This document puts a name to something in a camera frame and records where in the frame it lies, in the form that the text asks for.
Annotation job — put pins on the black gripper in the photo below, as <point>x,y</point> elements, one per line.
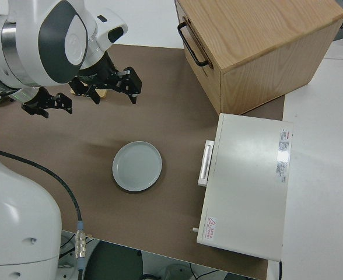
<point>44,99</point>
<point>97,73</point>

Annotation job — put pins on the gray round plate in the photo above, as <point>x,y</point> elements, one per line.
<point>136,166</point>

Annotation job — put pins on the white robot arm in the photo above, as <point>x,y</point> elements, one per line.
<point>14,43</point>
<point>22,94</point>

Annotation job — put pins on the wooden mug rack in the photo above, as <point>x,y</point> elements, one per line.
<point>104,93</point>

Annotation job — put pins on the brown table mat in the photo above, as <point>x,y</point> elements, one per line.
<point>160,116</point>

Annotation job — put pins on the light wooden cabinet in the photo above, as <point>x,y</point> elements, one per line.
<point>262,29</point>

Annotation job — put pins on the white oven knob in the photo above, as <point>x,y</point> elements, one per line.
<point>193,229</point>

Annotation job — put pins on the white toaster oven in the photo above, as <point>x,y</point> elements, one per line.
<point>247,181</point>

